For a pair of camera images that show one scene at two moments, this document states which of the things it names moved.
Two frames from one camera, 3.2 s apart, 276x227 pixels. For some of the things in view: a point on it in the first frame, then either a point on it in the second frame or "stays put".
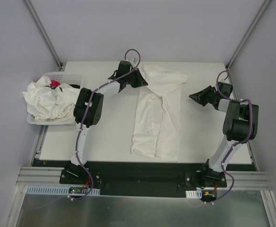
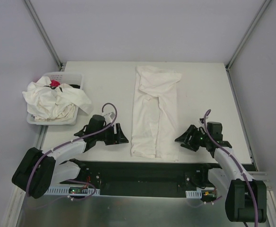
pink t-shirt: [55, 82] stays put
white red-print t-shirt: [156, 126] stays put
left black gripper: [133, 78] → [115, 135]
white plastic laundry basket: [74, 78] stays put
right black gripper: [210, 95] → [194, 138]
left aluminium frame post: [43, 33] stays put
